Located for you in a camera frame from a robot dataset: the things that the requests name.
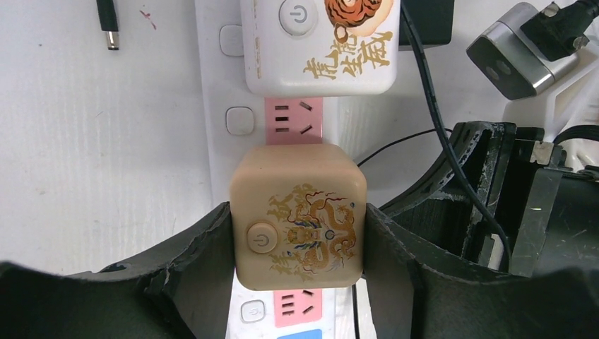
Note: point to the black power adapter brick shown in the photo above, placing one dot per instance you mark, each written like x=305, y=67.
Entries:
x=432, y=19

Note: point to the long white power strip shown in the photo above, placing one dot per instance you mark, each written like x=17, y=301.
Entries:
x=238, y=120

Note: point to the tan cube adapter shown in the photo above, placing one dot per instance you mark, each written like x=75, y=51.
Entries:
x=298, y=214

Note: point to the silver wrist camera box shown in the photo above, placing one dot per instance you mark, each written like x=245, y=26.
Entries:
x=512, y=63

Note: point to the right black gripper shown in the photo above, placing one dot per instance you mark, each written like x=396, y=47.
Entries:
x=419, y=290

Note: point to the white cartoon cube adapter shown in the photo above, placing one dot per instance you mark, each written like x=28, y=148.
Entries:
x=308, y=48

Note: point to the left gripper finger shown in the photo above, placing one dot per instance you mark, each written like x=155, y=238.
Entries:
x=179, y=288

